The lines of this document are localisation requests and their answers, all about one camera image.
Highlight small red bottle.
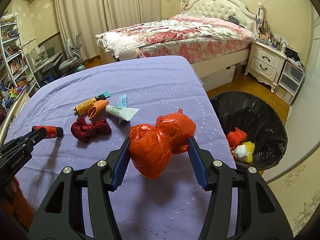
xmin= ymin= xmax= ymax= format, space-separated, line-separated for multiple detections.
xmin=32 ymin=126 xmax=64 ymax=139

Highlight white plastic bag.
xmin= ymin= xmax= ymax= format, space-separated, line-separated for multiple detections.
xmin=234 ymin=144 xmax=248 ymax=159

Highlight yellow foam fruit net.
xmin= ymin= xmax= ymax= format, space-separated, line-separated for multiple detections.
xmin=241 ymin=141 xmax=255 ymax=163

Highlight dark red ribbon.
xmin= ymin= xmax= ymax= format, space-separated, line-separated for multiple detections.
xmin=71 ymin=118 xmax=112 ymax=143

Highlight amber medicine bottle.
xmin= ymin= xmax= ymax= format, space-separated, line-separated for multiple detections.
xmin=73 ymin=94 xmax=106 ymax=117

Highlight red foam fruit net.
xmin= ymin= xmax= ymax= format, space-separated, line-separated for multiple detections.
xmin=226 ymin=127 xmax=247 ymax=148

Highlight orange paper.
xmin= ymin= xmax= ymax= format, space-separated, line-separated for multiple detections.
xmin=87 ymin=100 xmax=109 ymax=121

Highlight red knotted plastic bag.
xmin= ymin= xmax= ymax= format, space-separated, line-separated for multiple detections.
xmin=129 ymin=109 xmax=196 ymax=179

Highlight white green tube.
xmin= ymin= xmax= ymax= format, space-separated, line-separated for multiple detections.
xmin=105 ymin=105 xmax=140 ymax=121

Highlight blue sachet packet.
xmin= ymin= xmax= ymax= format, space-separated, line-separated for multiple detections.
xmin=116 ymin=94 xmax=128 ymax=124

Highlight teal white small box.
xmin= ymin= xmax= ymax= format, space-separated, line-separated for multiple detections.
xmin=99 ymin=91 xmax=110 ymax=100

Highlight black lined trash bin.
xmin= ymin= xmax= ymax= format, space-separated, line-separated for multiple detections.
xmin=210 ymin=91 xmax=287 ymax=171

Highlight white bookshelf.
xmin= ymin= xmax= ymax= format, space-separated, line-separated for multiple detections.
xmin=1 ymin=12 xmax=39 ymax=97

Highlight study desk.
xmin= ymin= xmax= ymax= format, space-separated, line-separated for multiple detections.
xmin=25 ymin=51 xmax=63 ymax=88

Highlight purple bedspread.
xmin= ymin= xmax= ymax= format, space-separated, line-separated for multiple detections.
xmin=6 ymin=56 xmax=235 ymax=239

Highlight grey desk chair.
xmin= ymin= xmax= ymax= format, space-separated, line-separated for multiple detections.
xmin=59 ymin=33 xmax=85 ymax=77

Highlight clear plastic drawer unit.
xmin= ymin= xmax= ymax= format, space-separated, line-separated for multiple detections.
xmin=274 ymin=59 xmax=305 ymax=105

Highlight white under-bed box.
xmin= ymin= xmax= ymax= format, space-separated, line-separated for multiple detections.
xmin=201 ymin=65 xmax=235 ymax=92

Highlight white nightstand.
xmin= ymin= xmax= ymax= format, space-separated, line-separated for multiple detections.
xmin=244 ymin=41 xmax=287 ymax=93

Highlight beige curtains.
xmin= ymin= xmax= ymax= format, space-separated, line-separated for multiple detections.
xmin=54 ymin=0 xmax=161 ymax=59

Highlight floral quilt bed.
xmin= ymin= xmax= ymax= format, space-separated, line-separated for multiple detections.
xmin=95 ymin=14 xmax=255 ymax=64

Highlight white tufted headboard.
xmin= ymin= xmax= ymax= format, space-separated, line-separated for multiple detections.
xmin=180 ymin=0 xmax=264 ymax=35

